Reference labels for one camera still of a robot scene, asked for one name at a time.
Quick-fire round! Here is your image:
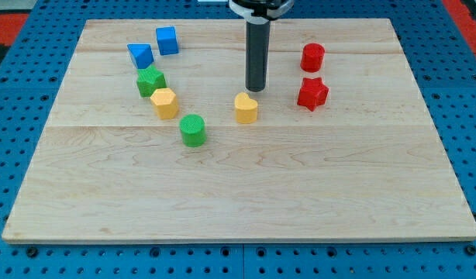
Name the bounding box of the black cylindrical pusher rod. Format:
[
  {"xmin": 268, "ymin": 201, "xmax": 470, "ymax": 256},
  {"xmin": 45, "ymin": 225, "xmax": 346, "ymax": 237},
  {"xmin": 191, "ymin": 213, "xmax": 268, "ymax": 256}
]
[{"xmin": 245, "ymin": 21, "xmax": 270, "ymax": 92}]

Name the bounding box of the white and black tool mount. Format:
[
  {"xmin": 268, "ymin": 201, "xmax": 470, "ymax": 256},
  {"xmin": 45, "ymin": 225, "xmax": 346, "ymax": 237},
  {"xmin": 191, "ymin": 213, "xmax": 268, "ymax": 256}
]
[{"xmin": 229, "ymin": 0, "xmax": 295, "ymax": 24}]

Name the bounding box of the yellow heart block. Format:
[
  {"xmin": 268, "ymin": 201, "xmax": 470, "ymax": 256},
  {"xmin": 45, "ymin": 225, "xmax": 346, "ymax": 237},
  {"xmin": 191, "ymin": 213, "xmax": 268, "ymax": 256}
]
[{"xmin": 234, "ymin": 92, "xmax": 258, "ymax": 124}]

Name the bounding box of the red cylinder block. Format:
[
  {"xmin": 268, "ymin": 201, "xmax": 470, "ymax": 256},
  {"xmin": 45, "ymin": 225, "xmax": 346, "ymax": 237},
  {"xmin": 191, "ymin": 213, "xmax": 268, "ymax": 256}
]
[{"xmin": 300, "ymin": 43, "xmax": 325, "ymax": 73}]

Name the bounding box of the red star block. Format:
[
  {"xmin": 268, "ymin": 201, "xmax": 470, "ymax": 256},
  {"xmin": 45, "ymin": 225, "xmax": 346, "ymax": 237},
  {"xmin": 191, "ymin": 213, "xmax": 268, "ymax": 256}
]
[{"xmin": 297, "ymin": 77, "xmax": 329, "ymax": 112}]

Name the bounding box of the blue cube block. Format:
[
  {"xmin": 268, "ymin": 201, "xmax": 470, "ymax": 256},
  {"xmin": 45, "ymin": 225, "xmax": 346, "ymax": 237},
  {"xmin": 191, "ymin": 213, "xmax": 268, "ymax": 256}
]
[{"xmin": 156, "ymin": 26, "xmax": 179, "ymax": 56}]

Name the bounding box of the green cylinder block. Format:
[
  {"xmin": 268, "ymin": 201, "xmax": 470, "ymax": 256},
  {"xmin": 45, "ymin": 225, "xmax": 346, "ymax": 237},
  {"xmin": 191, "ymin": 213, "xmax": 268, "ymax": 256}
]
[{"xmin": 179, "ymin": 114, "xmax": 207, "ymax": 147}]

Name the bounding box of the yellow hexagon block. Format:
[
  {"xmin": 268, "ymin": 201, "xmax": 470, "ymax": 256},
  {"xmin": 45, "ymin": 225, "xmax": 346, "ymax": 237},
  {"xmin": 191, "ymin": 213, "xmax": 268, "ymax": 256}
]
[{"xmin": 150, "ymin": 88, "xmax": 179, "ymax": 119}]

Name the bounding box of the blue triangle block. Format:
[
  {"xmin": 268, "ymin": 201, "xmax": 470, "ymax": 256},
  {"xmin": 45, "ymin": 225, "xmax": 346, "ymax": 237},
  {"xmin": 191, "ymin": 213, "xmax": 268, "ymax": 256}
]
[{"xmin": 127, "ymin": 43, "xmax": 154, "ymax": 69}]

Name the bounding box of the green star block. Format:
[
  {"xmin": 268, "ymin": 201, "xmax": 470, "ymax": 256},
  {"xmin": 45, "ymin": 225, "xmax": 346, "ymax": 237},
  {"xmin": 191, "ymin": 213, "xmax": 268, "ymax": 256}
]
[{"xmin": 136, "ymin": 65, "xmax": 167, "ymax": 98}]

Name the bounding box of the light wooden board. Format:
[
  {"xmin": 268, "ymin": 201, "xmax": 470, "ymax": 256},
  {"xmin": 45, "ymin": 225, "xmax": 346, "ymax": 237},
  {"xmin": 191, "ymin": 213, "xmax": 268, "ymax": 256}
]
[{"xmin": 2, "ymin": 19, "xmax": 476, "ymax": 244}]

